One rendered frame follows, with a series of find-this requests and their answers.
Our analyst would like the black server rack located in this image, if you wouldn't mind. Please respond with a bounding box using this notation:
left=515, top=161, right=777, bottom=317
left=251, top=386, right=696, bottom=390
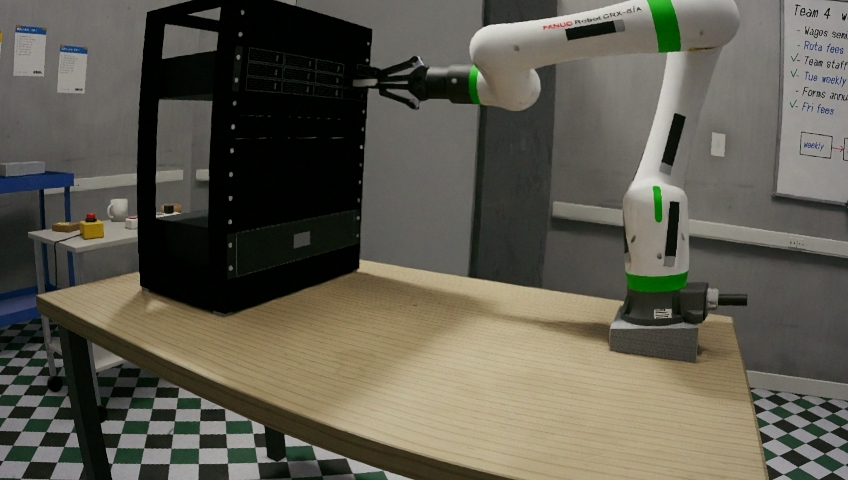
left=137, top=0, right=381, bottom=317

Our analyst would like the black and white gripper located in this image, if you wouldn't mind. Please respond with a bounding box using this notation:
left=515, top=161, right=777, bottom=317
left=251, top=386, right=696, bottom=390
left=353, top=56, right=449, bottom=110

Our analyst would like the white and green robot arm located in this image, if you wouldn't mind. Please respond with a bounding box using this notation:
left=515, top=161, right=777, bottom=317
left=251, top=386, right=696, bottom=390
left=446, top=0, right=747, bottom=326

